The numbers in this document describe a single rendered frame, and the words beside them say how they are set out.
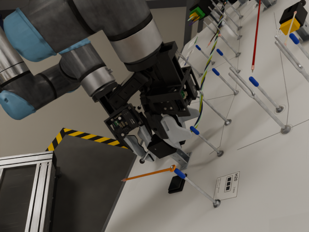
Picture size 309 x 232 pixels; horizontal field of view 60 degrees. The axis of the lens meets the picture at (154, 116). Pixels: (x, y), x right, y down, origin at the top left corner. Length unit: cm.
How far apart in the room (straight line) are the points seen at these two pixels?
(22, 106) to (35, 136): 164
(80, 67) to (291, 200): 48
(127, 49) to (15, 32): 15
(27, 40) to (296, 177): 40
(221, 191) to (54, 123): 200
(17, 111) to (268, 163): 52
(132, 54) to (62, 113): 206
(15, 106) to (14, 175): 119
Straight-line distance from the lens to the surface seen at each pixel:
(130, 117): 60
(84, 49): 64
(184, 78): 44
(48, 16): 40
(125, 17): 38
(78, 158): 204
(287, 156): 44
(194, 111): 52
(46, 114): 247
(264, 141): 49
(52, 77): 70
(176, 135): 50
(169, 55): 40
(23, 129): 241
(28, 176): 179
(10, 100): 67
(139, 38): 39
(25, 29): 41
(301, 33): 66
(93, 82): 63
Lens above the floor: 155
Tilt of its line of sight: 43 degrees down
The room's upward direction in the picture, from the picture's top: straight up
